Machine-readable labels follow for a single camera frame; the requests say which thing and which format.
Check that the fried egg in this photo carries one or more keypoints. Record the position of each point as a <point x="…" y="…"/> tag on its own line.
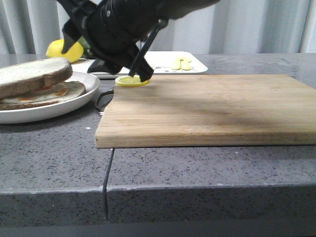
<point x="45" y="93"/>

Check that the yellow plastic knife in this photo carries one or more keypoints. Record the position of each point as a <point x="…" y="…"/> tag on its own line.
<point x="185" y="64"/>

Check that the yellow lemon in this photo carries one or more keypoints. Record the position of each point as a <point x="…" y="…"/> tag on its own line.
<point x="73" y="54"/>

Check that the yellow plastic fork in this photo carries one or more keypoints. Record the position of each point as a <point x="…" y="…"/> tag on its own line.
<point x="177" y="63"/>

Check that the white bear-print tray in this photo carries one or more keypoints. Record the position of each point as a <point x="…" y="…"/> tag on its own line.
<point x="160" y="61"/>

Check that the wooden cutting board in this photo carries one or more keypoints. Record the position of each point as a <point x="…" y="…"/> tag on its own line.
<point x="210" y="110"/>

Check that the grey curtain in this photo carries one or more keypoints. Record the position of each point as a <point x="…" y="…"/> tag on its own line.
<point x="229" y="27"/>

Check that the green lime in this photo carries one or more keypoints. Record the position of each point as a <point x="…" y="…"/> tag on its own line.
<point x="86" y="47"/>

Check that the metal cutting board handle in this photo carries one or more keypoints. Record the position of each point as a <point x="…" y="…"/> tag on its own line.
<point x="104" y="100"/>

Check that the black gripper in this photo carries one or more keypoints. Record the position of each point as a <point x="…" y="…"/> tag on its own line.
<point x="119" y="32"/>

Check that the bread slice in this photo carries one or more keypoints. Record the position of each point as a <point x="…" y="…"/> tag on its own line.
<point x="30" y="76"/>
<point x="74" y="90"/>

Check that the white round plate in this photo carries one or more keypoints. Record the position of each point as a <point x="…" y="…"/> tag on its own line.
<point x="91" y="83"/>

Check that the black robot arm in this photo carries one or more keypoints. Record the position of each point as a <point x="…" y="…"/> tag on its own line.
<point x="175" y="9"/>

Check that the lemon slice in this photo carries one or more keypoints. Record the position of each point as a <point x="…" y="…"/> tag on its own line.
<point x="130" y="81"/>

